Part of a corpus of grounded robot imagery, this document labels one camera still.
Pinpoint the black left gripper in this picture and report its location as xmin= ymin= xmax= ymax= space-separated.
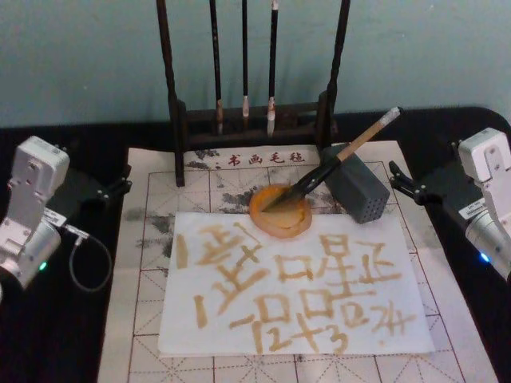
xmin=46 ymin=164 xmax=133 ymax=225

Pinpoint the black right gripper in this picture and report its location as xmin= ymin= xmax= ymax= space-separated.
xmin=388 ymin=160 xmax=487 ymax=223

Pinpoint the grey perforated block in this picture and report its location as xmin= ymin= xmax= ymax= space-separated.
xmin=320 ymin=144 xmax=392 ymax=226

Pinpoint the dark wooden brush rack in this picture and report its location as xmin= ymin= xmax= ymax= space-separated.
xmin=155 ymin=0 xmax=353 ymax=188

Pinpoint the orange shallow ink dish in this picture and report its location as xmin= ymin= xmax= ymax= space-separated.
xmin=248 ymin=184 xmax=315 ymax=240

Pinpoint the white felt mat red grid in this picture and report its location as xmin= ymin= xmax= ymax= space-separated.
xmin=97 ymin=141 xmax=501 ymax=383

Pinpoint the white paper with brown writing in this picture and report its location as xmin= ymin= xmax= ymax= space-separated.
xmin=157 ymin=210 xmax=437 ymax=357

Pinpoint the thin black hanging brush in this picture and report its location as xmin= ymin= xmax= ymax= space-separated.
xmin=208 ymin=0 xmax=225 ymax=136
xmin=240 ymin=0 xmax=252 ymax=119
xmin=266 ymin=0 xmax=280 ymax=137

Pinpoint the black table cloth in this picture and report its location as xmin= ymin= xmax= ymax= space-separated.
xmin=0 ymin=105 xmax=511 ymax=383

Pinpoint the thin dark gripper cable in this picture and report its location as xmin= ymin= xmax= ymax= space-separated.
xmin=62 ymin=223 xmax=113 ymax=293

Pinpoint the large bamboo-handled calligraphy brush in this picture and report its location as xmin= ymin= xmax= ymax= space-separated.
xmin=262 ymin=106 xmax=402 ymax=213

